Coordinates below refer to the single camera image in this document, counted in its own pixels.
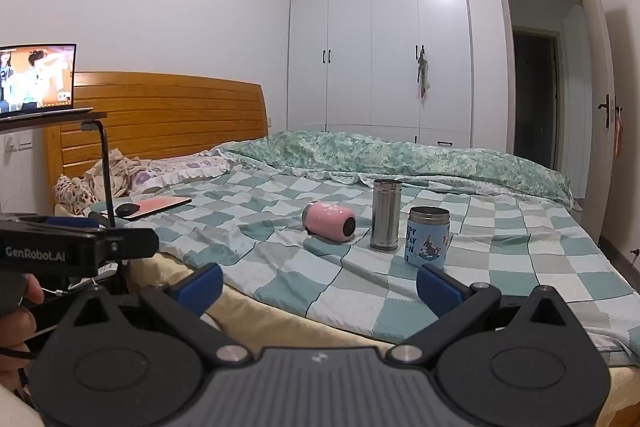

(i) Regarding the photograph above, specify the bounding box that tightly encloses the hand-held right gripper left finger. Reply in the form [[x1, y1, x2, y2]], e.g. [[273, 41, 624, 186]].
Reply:
[[56, 263, 254, 365]]

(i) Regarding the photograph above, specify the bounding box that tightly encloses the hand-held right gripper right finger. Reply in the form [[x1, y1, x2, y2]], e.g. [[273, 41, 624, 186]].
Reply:
[[393, 264, 590, 365]]

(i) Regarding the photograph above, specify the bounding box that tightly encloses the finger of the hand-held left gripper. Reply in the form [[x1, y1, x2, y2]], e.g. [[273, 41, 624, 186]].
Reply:
[[96, 227, 160, 261]]

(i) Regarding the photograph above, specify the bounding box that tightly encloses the pink cup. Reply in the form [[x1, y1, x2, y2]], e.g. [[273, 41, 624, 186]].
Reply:
[[302, 201, 357, 241]]

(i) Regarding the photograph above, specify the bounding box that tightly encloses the blue printed cup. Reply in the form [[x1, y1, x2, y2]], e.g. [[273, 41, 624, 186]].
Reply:
[[404, 206, 449, 271]]

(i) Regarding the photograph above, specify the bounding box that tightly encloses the tall stainless steel cup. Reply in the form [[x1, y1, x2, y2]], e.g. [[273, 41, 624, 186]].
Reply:
[[369, 179, 403, 251]]

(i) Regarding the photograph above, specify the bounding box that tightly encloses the person's left hand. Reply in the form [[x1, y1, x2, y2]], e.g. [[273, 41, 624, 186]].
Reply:
[[0, 274, 46, 389]]

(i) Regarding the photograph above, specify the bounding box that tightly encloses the pink mouse pad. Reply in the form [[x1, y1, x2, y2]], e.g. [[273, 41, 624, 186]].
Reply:
[[99, 195, 194, 222]]

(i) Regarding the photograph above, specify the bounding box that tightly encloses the red floral pillow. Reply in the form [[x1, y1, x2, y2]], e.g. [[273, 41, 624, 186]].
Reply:
[[53, 174, 101, 208]]

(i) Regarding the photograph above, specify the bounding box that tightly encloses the black laptop stand table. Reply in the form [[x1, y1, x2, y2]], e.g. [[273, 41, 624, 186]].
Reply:
[[0, 111, 118, 229]]

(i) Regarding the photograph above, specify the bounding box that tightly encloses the crumpled floral cloth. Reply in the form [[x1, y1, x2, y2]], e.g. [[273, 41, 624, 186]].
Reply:
[[82, 147, 153, 198]]

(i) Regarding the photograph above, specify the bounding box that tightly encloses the yellow bed sheet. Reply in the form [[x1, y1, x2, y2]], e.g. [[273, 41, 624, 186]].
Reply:
[[124, 251, 629, 427]]

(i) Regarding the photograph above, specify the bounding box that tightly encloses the purple floral pillow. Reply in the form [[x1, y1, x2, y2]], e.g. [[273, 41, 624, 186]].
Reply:
[[129, 155, 234, 188]]

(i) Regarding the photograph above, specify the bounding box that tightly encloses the green checkered blanket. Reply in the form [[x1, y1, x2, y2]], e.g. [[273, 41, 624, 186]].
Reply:
[[86, 166, 640, 354]]

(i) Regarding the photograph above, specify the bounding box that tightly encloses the wooden bed headboard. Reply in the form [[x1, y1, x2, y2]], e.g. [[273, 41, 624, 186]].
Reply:
[[45, 72, 269, 204]]

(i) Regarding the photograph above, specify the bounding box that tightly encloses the green floral quilt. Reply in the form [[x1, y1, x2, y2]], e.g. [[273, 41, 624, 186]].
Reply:
[[212, 130, 574, 208]]

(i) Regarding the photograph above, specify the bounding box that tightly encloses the open laptop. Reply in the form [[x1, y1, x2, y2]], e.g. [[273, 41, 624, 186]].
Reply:
[[0, 43, 94, 120]]

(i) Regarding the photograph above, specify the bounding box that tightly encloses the white wardrobe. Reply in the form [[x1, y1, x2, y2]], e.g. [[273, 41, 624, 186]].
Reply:
[[287, 0, 474, 150]]

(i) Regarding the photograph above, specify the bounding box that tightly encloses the white room door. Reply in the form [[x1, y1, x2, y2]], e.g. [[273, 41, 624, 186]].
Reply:
[[581, 0, 620, 254]]

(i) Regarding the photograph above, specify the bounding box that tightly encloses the white cable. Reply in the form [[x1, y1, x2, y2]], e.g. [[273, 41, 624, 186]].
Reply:
[[42, 264, 119, 297]]

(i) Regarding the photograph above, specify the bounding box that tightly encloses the white wall socket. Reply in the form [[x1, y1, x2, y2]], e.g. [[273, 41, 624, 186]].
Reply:
[[4, 132, 34, 154]]

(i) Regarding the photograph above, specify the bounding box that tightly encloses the cloth hanging on wardrobe handle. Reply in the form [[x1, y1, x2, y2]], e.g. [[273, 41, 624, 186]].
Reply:
[[415, 52, 432, 100]]

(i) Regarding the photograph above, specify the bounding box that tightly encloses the black door handle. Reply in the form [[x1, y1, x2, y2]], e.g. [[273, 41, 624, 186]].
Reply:
[[598, 94, 624, 130]]

